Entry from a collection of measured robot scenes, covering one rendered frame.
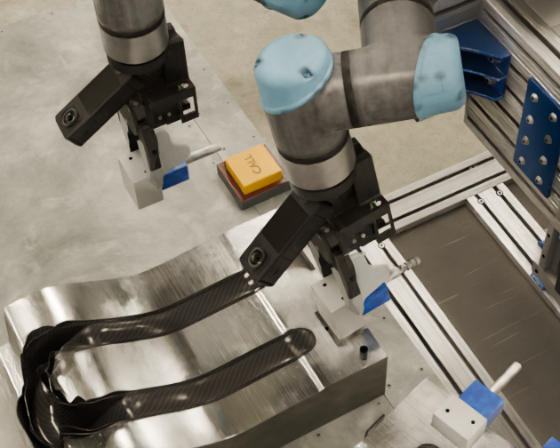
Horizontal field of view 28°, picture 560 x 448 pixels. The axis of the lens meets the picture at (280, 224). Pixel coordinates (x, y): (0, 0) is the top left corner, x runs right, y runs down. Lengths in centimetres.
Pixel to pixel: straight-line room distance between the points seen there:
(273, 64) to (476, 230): 131
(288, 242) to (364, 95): 20
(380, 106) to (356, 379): 39
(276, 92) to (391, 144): 169
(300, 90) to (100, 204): 62
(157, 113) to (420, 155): 143
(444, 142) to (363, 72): 169
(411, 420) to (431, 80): 45
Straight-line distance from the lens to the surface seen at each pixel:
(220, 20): 305
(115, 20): 122
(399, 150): 270
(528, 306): 220
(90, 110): 131
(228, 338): 134
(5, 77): 181
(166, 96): 131
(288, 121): 106
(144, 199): 143
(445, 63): 104
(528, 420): 207
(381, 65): 104
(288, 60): 104
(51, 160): 167
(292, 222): 117
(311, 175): 111
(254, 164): 156
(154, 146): 133
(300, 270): 141
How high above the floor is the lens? 201
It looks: 52 degrees down
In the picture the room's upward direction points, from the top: 3 degrees counter-clockwise
